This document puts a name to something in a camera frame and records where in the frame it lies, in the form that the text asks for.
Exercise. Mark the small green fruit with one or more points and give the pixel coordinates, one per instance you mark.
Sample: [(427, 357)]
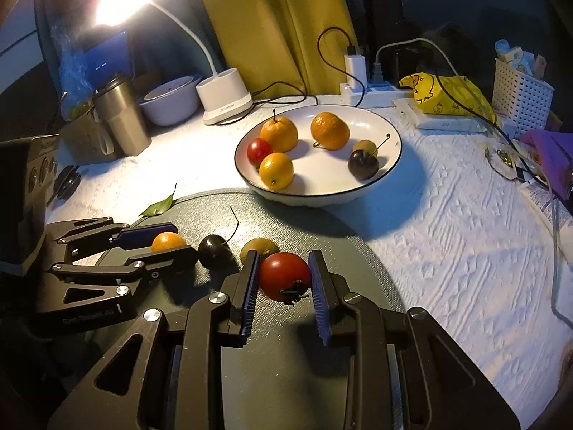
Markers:
[(264, 247), (365, 146)]

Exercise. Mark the round grey placemat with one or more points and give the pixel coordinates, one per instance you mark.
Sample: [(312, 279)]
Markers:
[(268, 224)]

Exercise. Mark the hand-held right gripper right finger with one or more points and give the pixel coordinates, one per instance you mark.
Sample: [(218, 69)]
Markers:
[(320, 295)]

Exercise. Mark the small orange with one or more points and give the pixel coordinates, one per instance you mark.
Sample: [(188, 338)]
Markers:
[(279, 136), (168, 242), (276, 171)]

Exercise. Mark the white wipes pack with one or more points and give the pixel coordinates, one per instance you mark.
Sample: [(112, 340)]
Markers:
[(438, 124)]

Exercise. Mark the cardboard box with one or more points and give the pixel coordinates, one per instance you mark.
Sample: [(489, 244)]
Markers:
[(80, 139)]

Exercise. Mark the purple cloth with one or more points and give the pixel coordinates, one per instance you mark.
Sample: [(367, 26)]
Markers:
[(555, 156)]

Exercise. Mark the patterned small packets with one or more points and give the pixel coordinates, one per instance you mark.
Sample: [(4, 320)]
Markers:
[(515, 56)]

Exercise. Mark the white plastic basket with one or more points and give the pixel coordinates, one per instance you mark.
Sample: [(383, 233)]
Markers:
[(521, 94)]

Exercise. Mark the yellow curtain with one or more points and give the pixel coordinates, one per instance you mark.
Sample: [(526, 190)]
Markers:
[(268, 31)]

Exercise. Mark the bumpy mandarin orange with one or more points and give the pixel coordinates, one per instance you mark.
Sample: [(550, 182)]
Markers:
[(330, 132)]

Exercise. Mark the clear blue plastic bag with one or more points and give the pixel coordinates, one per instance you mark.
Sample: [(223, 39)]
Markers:
[(71, 71)]

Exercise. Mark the yellow printed bag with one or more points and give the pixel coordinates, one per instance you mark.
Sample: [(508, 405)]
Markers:
[(447, 98)]

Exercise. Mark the tablet with blue screen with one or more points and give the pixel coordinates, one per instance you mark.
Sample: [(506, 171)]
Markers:
[(107, 60)]

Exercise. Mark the white desk lamp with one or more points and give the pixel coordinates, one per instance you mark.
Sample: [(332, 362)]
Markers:
[(224, 98)]

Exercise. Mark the white plate with black rim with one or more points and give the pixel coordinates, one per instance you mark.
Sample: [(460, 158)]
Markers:
[(313, 174)]

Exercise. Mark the lavender bowl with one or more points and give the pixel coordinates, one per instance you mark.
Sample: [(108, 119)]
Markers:
[(170, 109)]

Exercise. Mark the red cherry tomato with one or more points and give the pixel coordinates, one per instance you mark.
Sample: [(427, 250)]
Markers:
[(258, 152), (284, 275)]

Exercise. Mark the dark cherry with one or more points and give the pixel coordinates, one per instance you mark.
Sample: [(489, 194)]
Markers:
[(362, 165), (215, 251)]

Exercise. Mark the green leaf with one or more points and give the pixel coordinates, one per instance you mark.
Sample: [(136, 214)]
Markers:
[(156, 208)]

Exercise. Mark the white power adapter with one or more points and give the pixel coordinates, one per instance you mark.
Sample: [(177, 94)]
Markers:
[(356, 69)]

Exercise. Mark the stainless steel tumbler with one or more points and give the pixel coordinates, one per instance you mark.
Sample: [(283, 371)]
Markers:
[(121, 121)]

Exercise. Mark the small black device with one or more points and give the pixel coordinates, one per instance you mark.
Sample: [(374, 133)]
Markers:
[(68, 183)]

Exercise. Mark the white power strip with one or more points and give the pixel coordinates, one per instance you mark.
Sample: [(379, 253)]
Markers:
[(385, 92)]

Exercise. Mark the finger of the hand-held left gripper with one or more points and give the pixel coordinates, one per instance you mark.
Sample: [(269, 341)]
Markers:
[(143, 234), (170, 262)]

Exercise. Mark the white cream tube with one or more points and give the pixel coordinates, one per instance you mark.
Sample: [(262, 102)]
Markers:
[(546, 206)]

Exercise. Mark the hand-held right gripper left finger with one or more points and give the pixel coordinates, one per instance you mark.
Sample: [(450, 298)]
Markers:
[(248, 295)]

